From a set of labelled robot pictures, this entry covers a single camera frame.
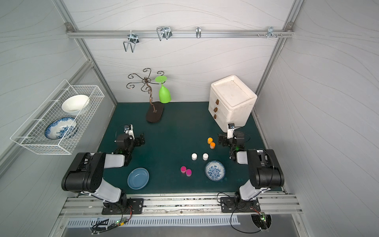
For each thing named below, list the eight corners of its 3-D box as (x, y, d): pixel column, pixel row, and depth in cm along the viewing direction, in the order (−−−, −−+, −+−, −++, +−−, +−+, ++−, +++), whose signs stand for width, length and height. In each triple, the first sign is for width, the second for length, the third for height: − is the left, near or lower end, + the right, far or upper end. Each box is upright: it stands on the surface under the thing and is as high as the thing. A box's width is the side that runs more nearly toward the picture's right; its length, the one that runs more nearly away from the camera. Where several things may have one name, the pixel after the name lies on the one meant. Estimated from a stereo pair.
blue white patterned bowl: (205, 181, 83) (206, 179, 80) (204, 162, 90) (205, 160, 87) (225, 181, 83) (226, 179, 80) (222, 162, 90) (223, 160, 87)
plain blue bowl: (126, 189, 80) (124, 187, 77) (132, 169, 87) (130, 167, 85) (146, 189, 80) (145, 187, 78) (150, 169, 87) (149, 167, 85)
